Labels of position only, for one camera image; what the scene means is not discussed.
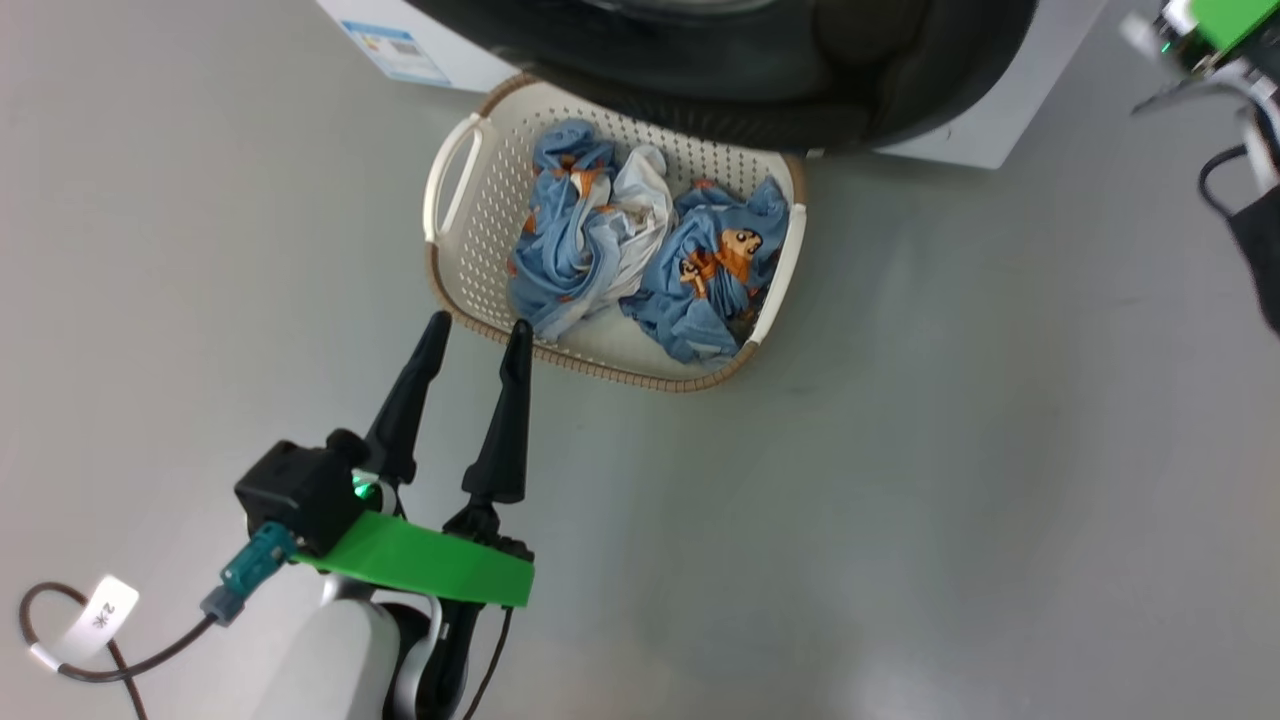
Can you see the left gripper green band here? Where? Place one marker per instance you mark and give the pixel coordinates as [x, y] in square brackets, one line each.
[430, 565]

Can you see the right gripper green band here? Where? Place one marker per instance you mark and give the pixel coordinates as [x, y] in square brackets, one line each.
[1235, 25]

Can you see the blue and white garment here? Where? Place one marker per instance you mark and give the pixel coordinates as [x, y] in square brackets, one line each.
[575, 250]

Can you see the blue cartoon print garment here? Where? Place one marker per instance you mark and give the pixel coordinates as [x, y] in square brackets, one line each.
[710, 270]

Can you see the black round washing machine door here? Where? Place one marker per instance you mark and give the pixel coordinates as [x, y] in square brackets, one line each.
[750, 60]

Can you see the cream perforated laundry basket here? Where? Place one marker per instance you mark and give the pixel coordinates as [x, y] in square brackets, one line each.
[480, 230]

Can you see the white washing machine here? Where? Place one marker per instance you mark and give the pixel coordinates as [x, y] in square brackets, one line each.
[1000, 100]

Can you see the blue energy label sticker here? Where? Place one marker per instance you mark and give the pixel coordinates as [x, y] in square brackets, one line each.
[395, 50]

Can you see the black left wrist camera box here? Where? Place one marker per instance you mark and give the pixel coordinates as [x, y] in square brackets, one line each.
[300, 490]

